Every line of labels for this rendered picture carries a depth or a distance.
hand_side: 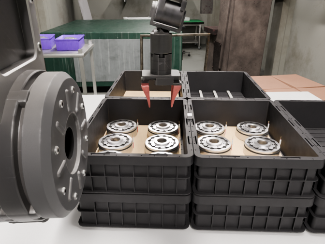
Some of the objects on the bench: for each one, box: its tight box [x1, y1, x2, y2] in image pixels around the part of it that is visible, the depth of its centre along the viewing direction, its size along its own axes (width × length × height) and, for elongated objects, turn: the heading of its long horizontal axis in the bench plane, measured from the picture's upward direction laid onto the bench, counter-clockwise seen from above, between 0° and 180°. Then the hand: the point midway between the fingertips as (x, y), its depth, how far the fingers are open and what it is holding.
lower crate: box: [77, 177, 192, 229], centre depth 90 cm, size 40×30×12 cm
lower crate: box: [189, 176, 315, 233], centre depth 88 cm, size 40×30×12 cm
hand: (160, 103), depth 81 cm, fingers open, 6 cm apart
